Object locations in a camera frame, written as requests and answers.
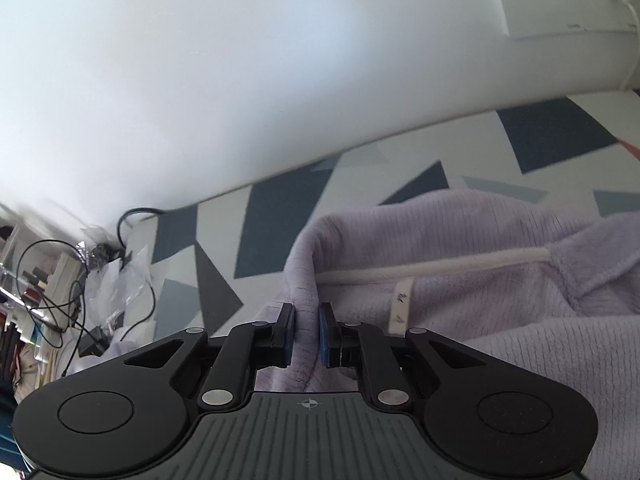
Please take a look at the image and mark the lilac fleece pajama top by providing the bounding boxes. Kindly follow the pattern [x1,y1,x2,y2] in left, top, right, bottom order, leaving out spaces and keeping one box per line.
[255,187,640,480]

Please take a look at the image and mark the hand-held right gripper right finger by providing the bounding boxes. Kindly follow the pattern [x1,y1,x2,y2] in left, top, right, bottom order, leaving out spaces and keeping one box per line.
[318,303,489,409]

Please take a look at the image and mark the thick black cable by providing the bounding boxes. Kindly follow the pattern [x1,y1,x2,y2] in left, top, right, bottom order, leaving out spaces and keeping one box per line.
[116,207,163,253]

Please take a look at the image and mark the black charger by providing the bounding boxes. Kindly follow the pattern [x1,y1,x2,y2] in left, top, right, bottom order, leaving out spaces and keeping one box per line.
[79,326,108,357]

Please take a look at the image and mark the tangled black cables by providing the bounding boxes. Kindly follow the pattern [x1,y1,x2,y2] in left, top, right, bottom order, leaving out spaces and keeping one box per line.
[10,240,156,341]

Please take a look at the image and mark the white storage shelf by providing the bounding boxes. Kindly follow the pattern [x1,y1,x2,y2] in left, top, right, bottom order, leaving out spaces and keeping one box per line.
[0,225,76,401]

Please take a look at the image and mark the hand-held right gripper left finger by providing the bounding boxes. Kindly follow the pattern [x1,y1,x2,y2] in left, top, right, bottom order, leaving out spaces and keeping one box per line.
[124,303,297,409]

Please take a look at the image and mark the clear plastic bag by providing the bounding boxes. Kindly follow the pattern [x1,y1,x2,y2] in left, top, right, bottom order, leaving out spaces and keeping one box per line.
[80,225,158,326]

